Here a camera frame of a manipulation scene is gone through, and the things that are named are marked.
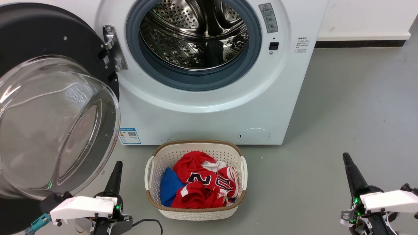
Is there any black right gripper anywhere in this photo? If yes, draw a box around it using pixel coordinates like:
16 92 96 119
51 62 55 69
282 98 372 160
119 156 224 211
340 152 384 226

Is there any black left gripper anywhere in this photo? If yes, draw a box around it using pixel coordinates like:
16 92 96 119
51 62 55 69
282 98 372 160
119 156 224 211
93 161 133 226

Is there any black round glass washer door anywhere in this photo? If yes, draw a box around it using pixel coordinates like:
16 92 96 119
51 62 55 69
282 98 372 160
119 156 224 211
0 3 121 235

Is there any white front-load washing machine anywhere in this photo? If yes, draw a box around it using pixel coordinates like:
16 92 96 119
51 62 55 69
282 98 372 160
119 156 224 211
77 0 329 146

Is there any metal door hinge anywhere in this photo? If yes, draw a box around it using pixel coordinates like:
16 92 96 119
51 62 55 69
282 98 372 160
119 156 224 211
103 25 128 72

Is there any blue energy label sticker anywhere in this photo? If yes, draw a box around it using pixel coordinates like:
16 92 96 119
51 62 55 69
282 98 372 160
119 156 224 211
119 128 141 145

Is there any blue garment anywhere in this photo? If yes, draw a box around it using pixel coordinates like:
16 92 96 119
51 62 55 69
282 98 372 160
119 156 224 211
159 167 186 207

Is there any red basketball jersey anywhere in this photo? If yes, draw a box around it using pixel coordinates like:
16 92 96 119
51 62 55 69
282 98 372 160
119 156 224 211
171 151 242 209

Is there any white plastic laundry basket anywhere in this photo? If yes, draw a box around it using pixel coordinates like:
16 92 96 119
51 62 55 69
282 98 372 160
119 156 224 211
145 140 248 221

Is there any round white filter cover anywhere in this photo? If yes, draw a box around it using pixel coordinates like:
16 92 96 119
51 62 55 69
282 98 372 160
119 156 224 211
238 128 270 144

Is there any small printed text sticker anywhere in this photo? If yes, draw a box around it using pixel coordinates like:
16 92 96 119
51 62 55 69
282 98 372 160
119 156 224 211
294 37 309 54

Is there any steel perforated washer drum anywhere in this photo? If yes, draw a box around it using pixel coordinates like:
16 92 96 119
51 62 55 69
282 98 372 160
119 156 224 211
139 0 250 71

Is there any grey warning label sticker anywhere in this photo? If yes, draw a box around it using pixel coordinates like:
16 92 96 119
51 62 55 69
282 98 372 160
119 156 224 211
259 3 279 34

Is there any teal cable connector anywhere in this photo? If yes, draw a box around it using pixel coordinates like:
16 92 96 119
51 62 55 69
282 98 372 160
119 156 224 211
24 213 52 235

